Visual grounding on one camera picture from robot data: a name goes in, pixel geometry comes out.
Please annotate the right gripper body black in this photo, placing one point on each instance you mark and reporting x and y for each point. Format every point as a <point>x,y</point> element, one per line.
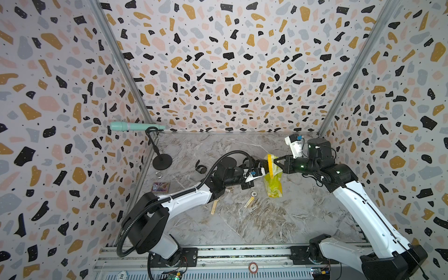
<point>296,166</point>

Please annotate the yellow green white cloth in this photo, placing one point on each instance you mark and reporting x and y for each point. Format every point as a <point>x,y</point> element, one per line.
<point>272,179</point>

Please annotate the black watch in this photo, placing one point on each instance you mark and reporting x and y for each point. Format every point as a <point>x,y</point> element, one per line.
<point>200,168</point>
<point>262,164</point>

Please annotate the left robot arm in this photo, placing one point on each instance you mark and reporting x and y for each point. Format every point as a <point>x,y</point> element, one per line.
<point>143,229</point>

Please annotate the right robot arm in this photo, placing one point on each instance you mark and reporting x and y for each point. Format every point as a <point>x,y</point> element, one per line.
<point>392,256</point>

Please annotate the black microphone stand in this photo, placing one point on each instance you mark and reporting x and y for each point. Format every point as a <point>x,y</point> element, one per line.
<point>160,161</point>

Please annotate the small framed picture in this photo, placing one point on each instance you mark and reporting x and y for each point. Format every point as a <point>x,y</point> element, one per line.
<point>160,187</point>

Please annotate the red white round sticker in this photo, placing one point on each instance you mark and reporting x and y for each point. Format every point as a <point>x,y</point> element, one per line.
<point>253,268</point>

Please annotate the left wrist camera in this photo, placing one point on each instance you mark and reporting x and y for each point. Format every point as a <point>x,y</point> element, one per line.
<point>255,173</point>

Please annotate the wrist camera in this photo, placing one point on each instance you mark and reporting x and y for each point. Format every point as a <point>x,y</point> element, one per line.
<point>255,173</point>
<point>295,142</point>

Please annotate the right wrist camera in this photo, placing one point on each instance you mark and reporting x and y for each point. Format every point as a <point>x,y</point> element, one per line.
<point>295,142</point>

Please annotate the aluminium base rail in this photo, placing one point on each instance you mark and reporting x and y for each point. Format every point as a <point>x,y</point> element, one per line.
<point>223,262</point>

